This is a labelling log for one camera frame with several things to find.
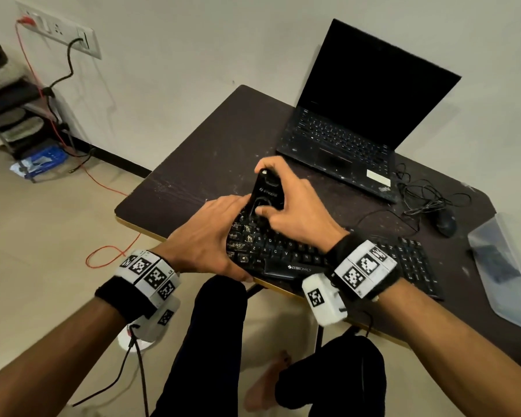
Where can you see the person's right hand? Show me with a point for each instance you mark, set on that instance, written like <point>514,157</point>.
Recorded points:
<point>306,212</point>

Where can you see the person's left hand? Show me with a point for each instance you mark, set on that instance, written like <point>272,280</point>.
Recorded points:
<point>204,238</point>

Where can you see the person's right thumb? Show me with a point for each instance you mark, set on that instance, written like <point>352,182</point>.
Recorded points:
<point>271,221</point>

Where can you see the person's left thumb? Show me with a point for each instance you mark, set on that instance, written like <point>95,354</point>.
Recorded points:
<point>238,273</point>

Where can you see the black handheld device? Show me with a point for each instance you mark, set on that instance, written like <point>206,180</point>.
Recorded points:
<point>267,191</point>

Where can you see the black computer keyboard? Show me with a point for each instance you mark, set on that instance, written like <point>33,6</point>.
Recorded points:
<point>282,251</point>

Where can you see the person's right forearm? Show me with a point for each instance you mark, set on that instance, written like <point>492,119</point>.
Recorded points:
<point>460,351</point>

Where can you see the person's left forearm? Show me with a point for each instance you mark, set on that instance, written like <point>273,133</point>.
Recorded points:
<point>47,360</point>

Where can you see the person's left leg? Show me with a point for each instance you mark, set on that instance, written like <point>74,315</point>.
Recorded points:
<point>204,351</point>

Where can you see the person's leg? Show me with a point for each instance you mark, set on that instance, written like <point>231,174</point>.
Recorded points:
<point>204,351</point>
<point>338,377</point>

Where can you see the person's bare foot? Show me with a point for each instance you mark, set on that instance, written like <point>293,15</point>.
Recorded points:
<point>265,382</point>

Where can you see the white round disc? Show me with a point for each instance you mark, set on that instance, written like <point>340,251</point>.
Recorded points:
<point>128,343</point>

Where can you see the person's right leg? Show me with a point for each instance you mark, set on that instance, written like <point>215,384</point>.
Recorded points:
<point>338,377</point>

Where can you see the black laptop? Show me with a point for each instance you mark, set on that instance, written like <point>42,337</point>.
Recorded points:
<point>364,95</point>

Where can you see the black computer mouse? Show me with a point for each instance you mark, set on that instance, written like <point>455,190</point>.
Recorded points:
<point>447,222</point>

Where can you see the blue packet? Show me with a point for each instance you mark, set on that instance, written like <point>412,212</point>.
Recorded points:
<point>43,160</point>

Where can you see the small black object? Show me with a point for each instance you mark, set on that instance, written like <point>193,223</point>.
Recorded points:
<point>497,262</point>

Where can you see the clear plastic container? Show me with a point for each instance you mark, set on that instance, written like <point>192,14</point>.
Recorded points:
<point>512,277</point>

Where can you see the metal shelf rack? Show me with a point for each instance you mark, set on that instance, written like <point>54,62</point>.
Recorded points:
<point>13,108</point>

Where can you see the white marker wrist camera band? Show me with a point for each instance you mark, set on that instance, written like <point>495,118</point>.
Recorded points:
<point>150,275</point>
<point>362,267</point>

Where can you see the white wall socket panel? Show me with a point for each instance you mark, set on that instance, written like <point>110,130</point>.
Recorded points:
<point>56,28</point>

